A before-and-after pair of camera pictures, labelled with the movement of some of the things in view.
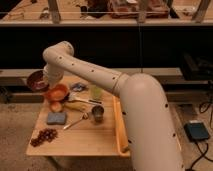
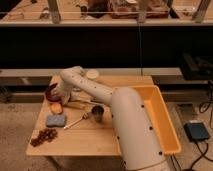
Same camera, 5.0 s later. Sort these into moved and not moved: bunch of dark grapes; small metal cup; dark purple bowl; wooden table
Moved: dark purple bowl
Not moved: wooden table; bunch of dark grapes; small metal cup
